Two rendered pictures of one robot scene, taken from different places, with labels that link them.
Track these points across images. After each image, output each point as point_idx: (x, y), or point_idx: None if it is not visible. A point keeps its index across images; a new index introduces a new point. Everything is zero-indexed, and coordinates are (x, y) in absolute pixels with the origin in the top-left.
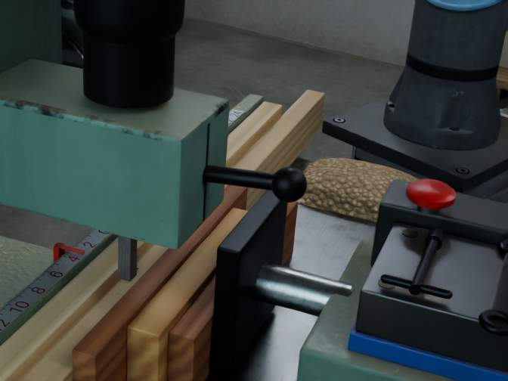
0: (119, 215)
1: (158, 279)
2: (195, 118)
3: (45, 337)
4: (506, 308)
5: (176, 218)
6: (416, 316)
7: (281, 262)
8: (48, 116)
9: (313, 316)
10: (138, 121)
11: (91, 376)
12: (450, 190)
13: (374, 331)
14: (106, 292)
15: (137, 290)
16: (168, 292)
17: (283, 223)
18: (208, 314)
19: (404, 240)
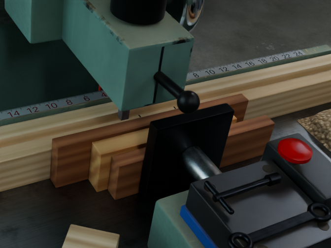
0: (104, 79)
1: (133, 126)
2: (154, 40)
3: (50, 127)
4: (256, 238)
5: (122, 93)
6: (209, 214)
7: (222, 152)
8: (87, 9)
9: None
10: (122, 29)
11: (55, 157)
12: (305, 154)
13: (191, 211)
14: (110, 121)
15: (116, 126)
16: (132, 135)
17: (224, 128)
18: (142, 157)
19: (257, 170)
